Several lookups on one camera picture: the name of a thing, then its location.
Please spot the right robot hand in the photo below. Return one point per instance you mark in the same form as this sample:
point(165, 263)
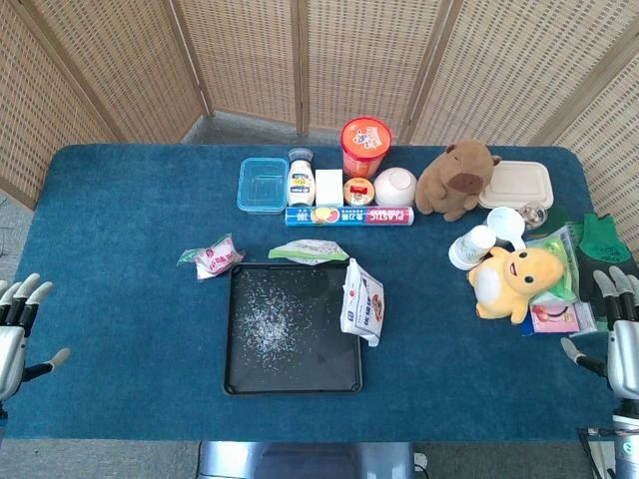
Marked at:
point(621, 349)

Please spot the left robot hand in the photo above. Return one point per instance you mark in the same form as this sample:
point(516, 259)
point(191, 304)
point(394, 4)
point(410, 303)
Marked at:
point(11, 339)

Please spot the pink snack packet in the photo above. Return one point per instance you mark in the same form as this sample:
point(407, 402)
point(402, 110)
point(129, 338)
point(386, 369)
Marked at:
point(215, 257)

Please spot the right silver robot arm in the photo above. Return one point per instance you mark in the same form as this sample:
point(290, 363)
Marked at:
point(626, 439)

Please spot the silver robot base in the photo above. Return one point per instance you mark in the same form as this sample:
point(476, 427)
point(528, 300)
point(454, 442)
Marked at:
point(305, 460)

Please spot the green snack packet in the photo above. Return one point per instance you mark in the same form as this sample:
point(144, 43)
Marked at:
point(561, 249)

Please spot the white red blue salt bag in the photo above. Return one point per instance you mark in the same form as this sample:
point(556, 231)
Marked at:
point(363, 304)

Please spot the green white plastic packet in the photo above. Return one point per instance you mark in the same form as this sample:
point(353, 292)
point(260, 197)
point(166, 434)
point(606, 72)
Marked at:
point(308, 251)

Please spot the pink card packet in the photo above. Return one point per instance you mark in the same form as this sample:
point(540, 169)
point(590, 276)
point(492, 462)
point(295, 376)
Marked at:
point(554, 319)

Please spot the green black work glove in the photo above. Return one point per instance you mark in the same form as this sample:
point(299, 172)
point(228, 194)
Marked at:
point(604, 254)

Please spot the blue table carpet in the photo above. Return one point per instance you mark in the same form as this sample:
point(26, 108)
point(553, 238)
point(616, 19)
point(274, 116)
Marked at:
point(125, 299)

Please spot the yellow plush toy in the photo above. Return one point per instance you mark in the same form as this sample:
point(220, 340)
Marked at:
point(514, 279)

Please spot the clear small nut container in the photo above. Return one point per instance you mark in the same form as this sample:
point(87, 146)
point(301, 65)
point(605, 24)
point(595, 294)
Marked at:
point(533, 215)

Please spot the white plastic scoop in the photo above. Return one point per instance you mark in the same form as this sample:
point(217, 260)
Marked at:
point(506, 225)

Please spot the white paper cup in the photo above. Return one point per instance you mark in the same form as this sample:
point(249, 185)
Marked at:
point(469, 247)

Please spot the beige lidded lunch box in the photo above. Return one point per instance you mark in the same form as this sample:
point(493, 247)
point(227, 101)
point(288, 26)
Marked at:
point(516, 184)

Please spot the brown capybara plush toy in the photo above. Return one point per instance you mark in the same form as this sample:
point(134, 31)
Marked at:
point(454, 179)

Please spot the white upturned bowl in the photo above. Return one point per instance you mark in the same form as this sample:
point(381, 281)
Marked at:
point(395, 185)

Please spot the black square tray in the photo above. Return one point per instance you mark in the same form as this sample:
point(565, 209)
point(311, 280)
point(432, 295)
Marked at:
point(293, 329)

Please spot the blue plastic food container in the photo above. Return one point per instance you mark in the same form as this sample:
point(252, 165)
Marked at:
point(262, 185)

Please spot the blue plastic wrap box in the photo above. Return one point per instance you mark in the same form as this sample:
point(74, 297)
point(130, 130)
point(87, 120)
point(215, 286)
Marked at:
point(349, 216)

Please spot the small jar with red label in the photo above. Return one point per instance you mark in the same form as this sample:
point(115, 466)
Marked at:
point(359, 192)

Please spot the tall orange lidded canister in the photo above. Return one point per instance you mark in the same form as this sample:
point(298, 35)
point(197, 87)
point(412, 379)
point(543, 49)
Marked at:
point(365, 145)

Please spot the white mayonnaise bottle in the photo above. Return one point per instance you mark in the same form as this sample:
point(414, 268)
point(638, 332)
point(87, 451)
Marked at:
point(301, 179)

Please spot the white rectangular box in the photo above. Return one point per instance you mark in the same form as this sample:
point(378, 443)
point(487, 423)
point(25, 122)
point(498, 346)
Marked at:
point(329, 187)

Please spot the woven bamboo folding screen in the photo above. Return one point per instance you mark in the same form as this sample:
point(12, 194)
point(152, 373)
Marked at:
point(319, 60)

